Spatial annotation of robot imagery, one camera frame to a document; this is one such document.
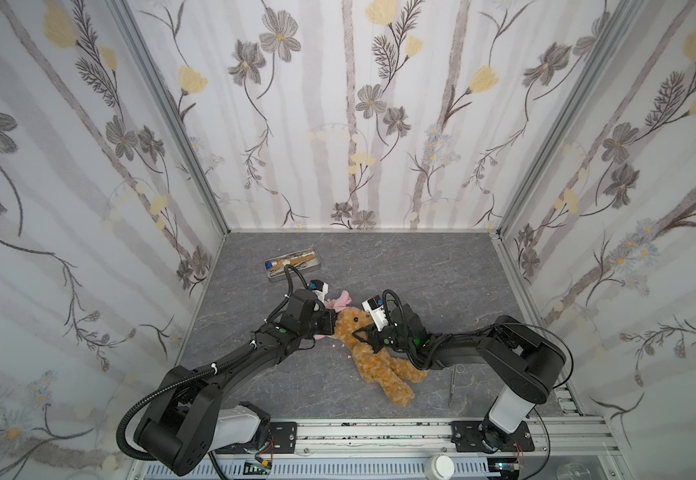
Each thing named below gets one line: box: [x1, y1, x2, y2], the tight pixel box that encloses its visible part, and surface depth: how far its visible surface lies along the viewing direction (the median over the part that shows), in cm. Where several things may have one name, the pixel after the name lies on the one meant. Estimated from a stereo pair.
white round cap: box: [424, 454, 455, 480], surface depth 64 cm
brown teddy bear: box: [333, 306, 429, 407], surface depth 81 cm
